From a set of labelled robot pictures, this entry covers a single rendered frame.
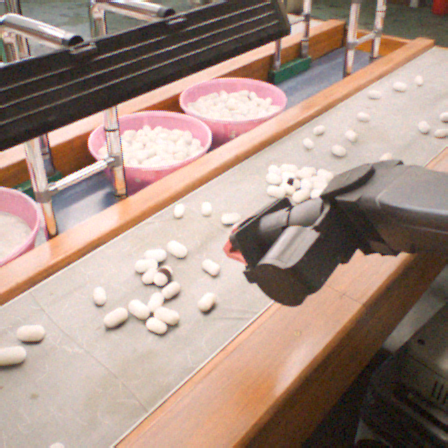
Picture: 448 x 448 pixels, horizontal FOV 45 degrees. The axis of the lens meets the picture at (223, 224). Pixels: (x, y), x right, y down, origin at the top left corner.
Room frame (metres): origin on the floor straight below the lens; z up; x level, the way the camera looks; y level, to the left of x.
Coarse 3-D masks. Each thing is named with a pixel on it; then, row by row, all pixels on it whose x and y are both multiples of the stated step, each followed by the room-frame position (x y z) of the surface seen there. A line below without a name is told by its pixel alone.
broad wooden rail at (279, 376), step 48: (336, 288) 0.59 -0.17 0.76; (384, 288) 0.59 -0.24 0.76; (240, 336) 0.51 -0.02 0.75; (288, 336) 0.49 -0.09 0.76; (336, 336) 0.50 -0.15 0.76; (384, 336) 0.64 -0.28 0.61; (192, 384) 0.42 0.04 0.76; (240, 384) 0.42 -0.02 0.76; (288, 384) 0.42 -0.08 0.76; (336, 384) 0.51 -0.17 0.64; (144, 432) 0.35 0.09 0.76; (192, 432) 0.35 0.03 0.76; (240, 432) 0.35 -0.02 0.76; (288, 432) 0.41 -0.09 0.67
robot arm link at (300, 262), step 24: (360, 168) 0.44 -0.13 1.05; (336, 192) 0.43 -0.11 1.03; (336, 216) 0.43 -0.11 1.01; (288, 240) 0.42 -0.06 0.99; (312, 240) 0.40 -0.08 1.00; (336, 240) 0.41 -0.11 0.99; (360, 240) 0.42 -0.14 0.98; (264, 264) 0.39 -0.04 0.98; (288, 264) 0.38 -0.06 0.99; (312, 264) 0.38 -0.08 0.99; (336, 264) 0.39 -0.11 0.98; (264, 288) 0.40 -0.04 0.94; (288, 288) 0.38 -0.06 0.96; (312, 288) 0.37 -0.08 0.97
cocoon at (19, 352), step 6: (6, 348) 0.48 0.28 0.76; (12, 348) 0.48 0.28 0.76; (18, 348) 0.48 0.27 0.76; (0, 354) 0.47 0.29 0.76; (6, 354) 0.47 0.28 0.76; (12, 354) 0.47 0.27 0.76; (18, 354) 0.47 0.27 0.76; (24, 354) 0.47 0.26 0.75; (0, 360) 0.46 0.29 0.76; (6, 360) 0.46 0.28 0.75; (12, 360) 0.46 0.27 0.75; (18, 360) 0.47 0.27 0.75
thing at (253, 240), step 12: (276, 204) 0.54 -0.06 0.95; (288, 204) 0.55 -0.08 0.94; (264, 216) 0.52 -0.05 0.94; (276, 216) 0.49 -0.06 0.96; (288, 216) 0.48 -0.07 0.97; (240, 228) 0.50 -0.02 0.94; (252, 228) 0.50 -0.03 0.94; (264, 228) 0.49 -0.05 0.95; (276, 228) 0.48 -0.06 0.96; (240, 240) 0.48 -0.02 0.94; (252, 240) 0.49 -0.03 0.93; (264, 240) 0.48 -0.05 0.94; (276, 240) 0.47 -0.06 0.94; (252, 252) 0.48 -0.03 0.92; (264, 252) 0.48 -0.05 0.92; (252, 264) 0.47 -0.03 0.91; (252, 276) 0.47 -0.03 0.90
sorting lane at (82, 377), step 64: (384, 128) 1.17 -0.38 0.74; (192, 192) 0.88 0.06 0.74; (256, 192) 0.89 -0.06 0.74; (128, 256) 0.69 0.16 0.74; (192, 256) 0.69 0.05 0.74; (0, 320) 0.55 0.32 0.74; (64, 320) 0.55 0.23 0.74; (128, 320) 0.55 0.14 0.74; (192, 320) 0.55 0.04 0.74; (0, 384) 0.44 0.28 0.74; (64, 384) 0.44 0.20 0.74; (128, 384) 0.44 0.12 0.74
